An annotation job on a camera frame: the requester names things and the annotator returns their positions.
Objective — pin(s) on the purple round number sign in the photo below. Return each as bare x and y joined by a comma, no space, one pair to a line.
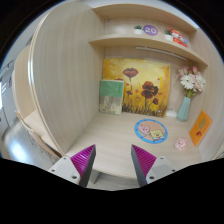
150,30

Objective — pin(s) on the wooden desk side panel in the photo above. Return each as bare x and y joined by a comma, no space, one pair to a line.
65,71

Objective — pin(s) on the small potted plant right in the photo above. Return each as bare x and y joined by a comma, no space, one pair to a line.
168,34

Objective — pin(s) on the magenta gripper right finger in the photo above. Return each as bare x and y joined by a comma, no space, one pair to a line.
148,167

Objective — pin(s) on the red cartoon figurine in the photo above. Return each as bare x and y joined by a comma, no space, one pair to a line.
178,38

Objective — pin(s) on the pink computer mouse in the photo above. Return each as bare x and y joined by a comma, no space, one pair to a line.
181,143

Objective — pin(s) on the small potted plant left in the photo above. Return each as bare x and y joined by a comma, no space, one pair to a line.
138,29

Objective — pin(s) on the teal vase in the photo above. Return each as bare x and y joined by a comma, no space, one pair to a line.
182,114

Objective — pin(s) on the green book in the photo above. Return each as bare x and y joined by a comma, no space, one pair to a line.
111,96

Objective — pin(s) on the wooden shelf board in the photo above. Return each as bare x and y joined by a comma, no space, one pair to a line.
135,40

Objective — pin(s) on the orange picture card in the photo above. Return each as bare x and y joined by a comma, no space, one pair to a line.
200,128

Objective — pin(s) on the yellow poppy flower painting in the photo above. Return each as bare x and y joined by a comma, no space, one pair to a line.
146,84

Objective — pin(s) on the white charger block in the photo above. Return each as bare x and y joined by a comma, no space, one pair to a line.
171,112

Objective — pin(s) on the pink white flower bouquet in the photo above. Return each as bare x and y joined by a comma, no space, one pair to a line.
192,80

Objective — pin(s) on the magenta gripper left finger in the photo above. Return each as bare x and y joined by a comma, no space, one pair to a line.
76,169

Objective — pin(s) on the small potted plant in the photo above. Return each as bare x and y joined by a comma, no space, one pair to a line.
168,34
138,29

